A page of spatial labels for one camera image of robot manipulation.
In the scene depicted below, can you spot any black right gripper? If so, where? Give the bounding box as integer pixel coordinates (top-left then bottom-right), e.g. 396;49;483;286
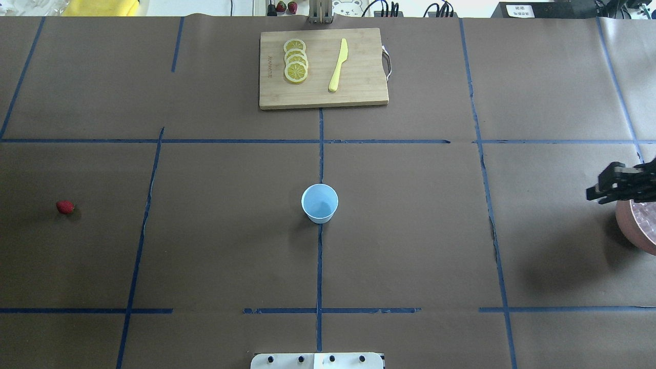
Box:
586;159;655;204

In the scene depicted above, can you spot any red strawberry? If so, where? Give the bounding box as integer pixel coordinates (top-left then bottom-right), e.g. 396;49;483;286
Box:
56;200;75;215

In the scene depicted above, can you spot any pink bowl of ice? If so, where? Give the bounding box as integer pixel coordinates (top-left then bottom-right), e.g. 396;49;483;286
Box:
614;199;655;255

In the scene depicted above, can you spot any light blue plastic cup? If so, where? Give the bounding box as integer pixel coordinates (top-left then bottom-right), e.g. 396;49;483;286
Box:
301;183;338;224

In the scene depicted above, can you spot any black box with label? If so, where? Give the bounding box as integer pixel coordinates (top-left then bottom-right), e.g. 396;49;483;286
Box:
490;1;598;19

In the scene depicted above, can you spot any yellow plastic knife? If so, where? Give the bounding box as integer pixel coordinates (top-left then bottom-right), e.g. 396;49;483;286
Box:
328;38;349;93

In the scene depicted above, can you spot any bamboo cutting board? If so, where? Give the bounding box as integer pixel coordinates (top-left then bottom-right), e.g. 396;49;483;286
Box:
259;28;389;110

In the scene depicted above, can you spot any lemon slice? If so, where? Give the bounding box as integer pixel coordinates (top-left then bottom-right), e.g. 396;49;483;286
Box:
283;39;306;53
285;48;307;63
285;54;309;68
284;63;309;84

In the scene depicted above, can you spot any yellow cloth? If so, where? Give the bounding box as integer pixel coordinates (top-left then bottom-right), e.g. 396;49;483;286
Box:
61;0;140;17

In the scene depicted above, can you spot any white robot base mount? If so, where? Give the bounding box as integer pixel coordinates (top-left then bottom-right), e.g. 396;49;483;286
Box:
250;352;386;368

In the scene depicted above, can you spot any metal stand bracket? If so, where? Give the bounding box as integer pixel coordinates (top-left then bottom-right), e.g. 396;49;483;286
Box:
309;0;334;24

